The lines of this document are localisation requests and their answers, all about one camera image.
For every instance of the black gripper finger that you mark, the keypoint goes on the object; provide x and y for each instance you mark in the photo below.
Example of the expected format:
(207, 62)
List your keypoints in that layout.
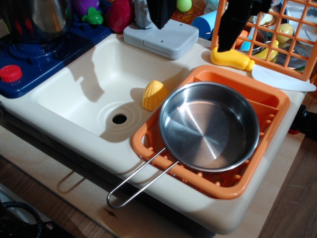
(234, 20)
(161, 11)

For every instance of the stainless steel pan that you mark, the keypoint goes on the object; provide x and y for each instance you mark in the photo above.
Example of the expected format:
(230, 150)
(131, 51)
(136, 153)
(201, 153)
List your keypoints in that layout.
(202, 127)

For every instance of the orange plastic drying rack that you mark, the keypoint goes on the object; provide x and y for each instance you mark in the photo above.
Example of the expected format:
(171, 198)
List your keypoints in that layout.
(270, 105)

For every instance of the cream plastic toy sink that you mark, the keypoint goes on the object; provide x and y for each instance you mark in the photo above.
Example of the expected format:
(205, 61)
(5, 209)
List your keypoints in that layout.
(84, 116)

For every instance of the light green toy egg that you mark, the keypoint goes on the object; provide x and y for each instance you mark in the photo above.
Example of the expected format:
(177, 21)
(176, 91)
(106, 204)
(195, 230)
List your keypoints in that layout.
(184, 5)

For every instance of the grey toy faucet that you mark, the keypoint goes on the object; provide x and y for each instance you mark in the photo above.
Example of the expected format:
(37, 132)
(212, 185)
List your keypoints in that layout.
(172, 41)

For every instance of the blue plastic cup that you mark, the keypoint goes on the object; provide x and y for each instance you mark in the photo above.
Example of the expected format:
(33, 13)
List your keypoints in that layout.
(205, 24)

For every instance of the orange transparent bowl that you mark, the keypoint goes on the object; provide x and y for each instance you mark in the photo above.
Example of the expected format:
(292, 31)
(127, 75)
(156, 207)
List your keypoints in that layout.
(197, 9)

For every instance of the magenta toy fruit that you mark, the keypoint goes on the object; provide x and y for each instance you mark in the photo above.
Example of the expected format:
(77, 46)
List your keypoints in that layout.
(119, 15)

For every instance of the yellow toy banana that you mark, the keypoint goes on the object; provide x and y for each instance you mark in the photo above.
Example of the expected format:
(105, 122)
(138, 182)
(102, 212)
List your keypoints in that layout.
(264, 53)

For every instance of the yellow toy potato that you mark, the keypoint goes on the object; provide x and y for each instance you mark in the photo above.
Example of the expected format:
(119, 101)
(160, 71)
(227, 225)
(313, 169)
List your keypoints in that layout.
(286, 29)

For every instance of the orange grid basket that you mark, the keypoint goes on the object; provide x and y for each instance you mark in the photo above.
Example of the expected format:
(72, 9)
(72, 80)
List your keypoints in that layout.
(304, 33)

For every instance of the purple toy eggplant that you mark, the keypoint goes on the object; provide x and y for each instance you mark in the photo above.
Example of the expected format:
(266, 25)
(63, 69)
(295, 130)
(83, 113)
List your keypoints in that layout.
(81, 6)

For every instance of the yellow toy corn cob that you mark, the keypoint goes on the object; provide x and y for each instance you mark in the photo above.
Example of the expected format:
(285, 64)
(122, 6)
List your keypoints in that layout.
(154, 94)

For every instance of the silver metal pot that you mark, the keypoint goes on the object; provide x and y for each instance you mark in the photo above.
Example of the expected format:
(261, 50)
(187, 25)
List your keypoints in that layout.
(33, 21)

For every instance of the black red clamp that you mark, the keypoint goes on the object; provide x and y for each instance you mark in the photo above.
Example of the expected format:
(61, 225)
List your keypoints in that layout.
(304, 122)

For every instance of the blue toy stove top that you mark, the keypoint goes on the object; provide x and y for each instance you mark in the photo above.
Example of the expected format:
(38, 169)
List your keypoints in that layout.
(40, 61)

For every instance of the red stove knob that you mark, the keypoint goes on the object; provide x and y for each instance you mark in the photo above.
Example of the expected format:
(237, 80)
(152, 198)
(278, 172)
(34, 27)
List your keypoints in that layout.
(10, 73)

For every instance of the toy knife yellow handle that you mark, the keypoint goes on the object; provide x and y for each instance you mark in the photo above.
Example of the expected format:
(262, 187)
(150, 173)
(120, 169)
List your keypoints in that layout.
(236, 59)

